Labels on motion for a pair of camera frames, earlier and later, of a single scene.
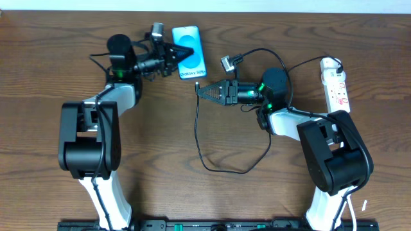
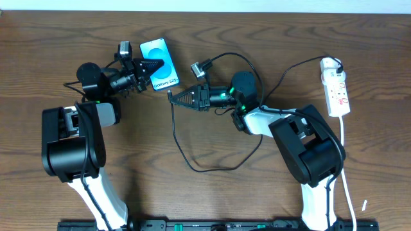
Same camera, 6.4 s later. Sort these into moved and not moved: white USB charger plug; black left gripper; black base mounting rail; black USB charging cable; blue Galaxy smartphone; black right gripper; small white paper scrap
Moved: black left gripper; black right gripper; black USB charging cable; blue Galaxy smartphone
Not moved: white USB charger plug; black base mounting rail; small white paper scrap
